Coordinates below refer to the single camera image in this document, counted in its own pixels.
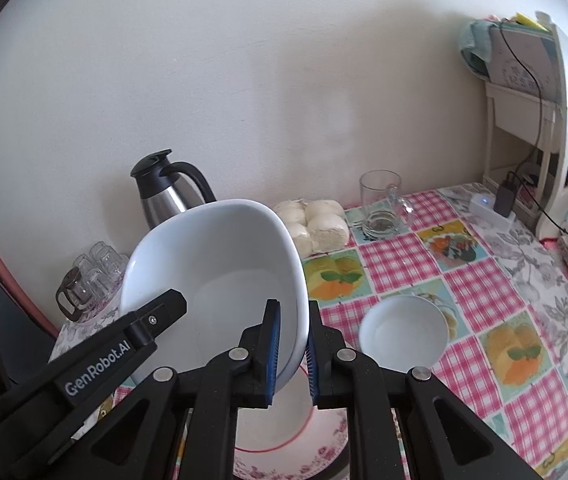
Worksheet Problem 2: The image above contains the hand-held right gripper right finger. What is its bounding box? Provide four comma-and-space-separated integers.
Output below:
306, 300, 539, 480

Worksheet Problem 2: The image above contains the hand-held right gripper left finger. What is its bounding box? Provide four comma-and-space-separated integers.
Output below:
71, 299, 282, 480

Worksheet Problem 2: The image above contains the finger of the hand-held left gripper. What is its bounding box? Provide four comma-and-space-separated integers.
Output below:
124, 289, 188, 357

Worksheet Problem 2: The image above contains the red-rimmed white bowl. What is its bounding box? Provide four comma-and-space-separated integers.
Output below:
235, 360, 317, 457

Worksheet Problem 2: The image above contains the white square bowl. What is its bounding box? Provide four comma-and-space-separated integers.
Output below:
120, 199, 311, 398

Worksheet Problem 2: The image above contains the floral white plate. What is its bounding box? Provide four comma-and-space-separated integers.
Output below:
234, 370, 351, 480

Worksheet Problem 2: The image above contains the small white round bowl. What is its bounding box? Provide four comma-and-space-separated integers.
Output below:
359, 294, 450, 374

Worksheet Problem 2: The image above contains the clear drinking glass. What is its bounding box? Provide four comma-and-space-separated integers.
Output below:
102, 258, 130, 292
72, 255, 96, 282
88, 241, 122, 275
84, 270, 112, 302

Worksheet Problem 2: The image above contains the stainless steel thermos jug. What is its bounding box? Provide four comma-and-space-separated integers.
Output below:
130, 149, 217, 232

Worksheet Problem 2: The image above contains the bag of white buns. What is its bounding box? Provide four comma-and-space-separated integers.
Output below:
271, 199, 352, 257

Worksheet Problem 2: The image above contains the clear glass mug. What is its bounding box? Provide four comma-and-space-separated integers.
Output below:
359, 170, 415, 242

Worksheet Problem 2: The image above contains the checkered printed tablecloth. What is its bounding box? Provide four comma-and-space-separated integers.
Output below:
46, 182, 568, 480

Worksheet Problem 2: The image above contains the white power strip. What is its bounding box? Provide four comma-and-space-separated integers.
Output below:
468, 192, 517, 234

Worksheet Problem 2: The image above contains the black charger plug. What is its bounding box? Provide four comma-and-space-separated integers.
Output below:
493, 170, 526, 219

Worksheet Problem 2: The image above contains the white shelf rack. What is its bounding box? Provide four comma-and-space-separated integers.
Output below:
481, 10, 568, 242

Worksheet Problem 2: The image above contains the teal cloth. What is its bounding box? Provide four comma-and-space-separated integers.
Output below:
459, 19, 494, 77

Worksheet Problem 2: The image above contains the grey patterned box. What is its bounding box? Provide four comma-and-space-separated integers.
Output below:
488, 24, 562, 103

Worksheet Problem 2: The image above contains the glass pitcher with black handle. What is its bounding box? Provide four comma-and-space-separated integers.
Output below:
55, 266, 98, 324

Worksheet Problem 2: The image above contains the black cable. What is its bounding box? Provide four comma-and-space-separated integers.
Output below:
499, 25, 568, 376

